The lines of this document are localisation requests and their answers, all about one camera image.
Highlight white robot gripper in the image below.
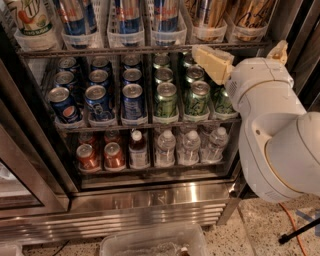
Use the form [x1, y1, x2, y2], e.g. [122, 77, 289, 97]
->
[192, 40, 306, 115]

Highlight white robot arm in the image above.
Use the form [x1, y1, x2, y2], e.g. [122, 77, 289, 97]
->
[192, 40, 320, 203]

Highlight green can front right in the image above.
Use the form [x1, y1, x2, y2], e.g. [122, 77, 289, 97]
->
[213, 87, 235, 114]

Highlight green can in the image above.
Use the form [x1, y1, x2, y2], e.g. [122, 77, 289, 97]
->
[154, 82, 177, 118]
[213, 87, 235, 114]
[185, 81, 210, 116]

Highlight green can front middle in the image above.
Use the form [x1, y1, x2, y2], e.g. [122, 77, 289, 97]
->
[185, 81, 210, 116]

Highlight red bull can right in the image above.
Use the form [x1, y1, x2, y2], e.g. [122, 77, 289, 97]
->
[153, 0, 179, 32]

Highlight red bull can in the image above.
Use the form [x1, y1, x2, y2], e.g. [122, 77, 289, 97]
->
[52, 0, 97, 36]
[114, 0, 140, 34]
[153, 0, 179, 32]

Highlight green can front left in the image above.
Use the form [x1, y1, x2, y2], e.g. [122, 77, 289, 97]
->
[154, 82, 177, 118]

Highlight pepsi can front right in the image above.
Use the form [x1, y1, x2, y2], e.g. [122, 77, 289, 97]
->
[122, 84, 145, 120]

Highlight pepsi can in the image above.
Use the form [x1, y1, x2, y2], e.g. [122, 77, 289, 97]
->
[85, 85, 114, 121]
[48, 87, 82, 124]
[122, 84, 145, 120]

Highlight red bull can middle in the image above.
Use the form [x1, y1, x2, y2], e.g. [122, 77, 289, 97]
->
[114, 0, 140, 34]

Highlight stainless steel fridge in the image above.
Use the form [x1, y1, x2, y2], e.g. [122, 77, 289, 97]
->
[0, 0, 320, 246]

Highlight pepsi can front middle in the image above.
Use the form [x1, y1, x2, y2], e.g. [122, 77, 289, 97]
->
[85, 85, 114, 121]

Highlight orange soda can right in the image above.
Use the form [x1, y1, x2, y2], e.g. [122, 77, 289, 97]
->
[104, 142, 125, 169]

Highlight orange soda can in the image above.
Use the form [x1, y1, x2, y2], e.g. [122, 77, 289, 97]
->
[76, 144, 99, 170]
[104, 142, 125, 169]

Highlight red bull can left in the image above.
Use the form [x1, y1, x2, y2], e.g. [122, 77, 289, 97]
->
[52, 0, 97, 36]

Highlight orange soda can left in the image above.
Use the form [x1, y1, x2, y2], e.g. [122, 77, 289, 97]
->
[76, 144, 99, 170]

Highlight pepsi can front left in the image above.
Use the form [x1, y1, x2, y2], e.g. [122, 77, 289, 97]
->
[48, 87, 82, 124]

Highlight white 7up can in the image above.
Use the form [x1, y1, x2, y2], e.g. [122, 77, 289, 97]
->
[4, 0, 52, 36]

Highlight water bottle right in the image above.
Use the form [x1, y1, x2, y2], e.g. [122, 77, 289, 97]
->
[201, 127, 229, 163]

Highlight water bottle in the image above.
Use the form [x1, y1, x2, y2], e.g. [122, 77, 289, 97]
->
[156, 130, 176, 167]
[201, 127, 229, 163]
[178, 130, 201, 166]

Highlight water bottle middle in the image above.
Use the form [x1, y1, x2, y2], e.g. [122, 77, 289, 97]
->
[178, 130, 201, 166]

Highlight water bottle left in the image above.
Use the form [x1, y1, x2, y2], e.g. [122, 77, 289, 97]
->
[156, 130, 176, 167]

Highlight brown drink bottle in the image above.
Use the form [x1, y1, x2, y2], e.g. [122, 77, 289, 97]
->
[129, 130, 149, 169]

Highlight black tripod leg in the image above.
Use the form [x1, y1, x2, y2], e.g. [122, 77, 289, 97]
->
[278, 218, 320, 244]

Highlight clear plastic bin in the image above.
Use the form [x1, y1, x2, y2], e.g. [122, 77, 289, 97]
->
[99, 223, 210, 256]

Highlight orange cable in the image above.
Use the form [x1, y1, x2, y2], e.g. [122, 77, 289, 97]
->
[278, 202, 308, 256]

